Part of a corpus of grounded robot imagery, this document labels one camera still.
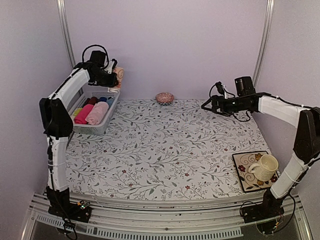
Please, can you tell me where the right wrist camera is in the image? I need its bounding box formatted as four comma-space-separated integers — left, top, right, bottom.
215, 81, 232, 99

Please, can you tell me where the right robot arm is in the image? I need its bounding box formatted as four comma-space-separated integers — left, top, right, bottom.
201, 76, 320, 229

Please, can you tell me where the dark red rolled towel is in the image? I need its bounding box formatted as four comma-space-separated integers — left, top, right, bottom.
87, 97, 99, 106

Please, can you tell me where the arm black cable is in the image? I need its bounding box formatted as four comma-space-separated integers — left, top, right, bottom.
81, 44, 110, 68
208, 82, 252, 123

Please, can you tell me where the white plastic basket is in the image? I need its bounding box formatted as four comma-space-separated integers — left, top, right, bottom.
67, 90, 120, 135

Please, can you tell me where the left aluminium frame post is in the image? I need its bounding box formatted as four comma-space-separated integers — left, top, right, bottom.
56, 0, 76, 70

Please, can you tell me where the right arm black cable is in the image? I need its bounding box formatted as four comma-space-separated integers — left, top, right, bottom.
208, 82, 252, 123

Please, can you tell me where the right aluminium frame post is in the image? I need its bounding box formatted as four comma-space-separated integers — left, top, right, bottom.
252, 0, 275, 87

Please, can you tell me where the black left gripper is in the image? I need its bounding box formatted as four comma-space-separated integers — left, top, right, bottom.
93, 69, 119, 87

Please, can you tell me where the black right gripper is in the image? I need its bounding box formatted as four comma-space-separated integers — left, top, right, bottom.
201, 95, 250, 117

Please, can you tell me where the orange patterned towel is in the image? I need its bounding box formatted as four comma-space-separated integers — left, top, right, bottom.
108, 66, 125, 92

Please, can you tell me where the patterned ceramic bowl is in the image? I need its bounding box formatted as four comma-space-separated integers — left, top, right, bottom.
155, 92, 174, 106

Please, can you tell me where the aluminium frame post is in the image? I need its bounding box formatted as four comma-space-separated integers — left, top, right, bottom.
56, 0, 76, 70
252, 0, 275, 87

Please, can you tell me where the light blue rolled towel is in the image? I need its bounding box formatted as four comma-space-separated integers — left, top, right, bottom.
106, 98, 115, 107

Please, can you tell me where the floral table mat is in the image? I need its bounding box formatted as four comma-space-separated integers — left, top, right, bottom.
65, 99, 269, 201

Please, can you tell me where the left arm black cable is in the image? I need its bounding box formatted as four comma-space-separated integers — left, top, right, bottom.
81, 44, 110, 68

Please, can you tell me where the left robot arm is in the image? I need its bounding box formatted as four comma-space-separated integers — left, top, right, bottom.
39, 47, 119, 224

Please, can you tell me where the cream ceramic mug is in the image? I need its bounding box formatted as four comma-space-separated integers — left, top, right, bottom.
248, 154, 279, 182

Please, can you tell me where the pink towel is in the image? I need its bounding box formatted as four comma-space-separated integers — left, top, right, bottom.
85, 102, 109, 125
74, 104, 94, 125

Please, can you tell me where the pink rolled towel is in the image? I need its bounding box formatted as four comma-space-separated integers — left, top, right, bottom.
74, 104, 94, 125

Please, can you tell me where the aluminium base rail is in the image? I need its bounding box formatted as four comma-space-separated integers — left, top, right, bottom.
21, 192, 313, 240

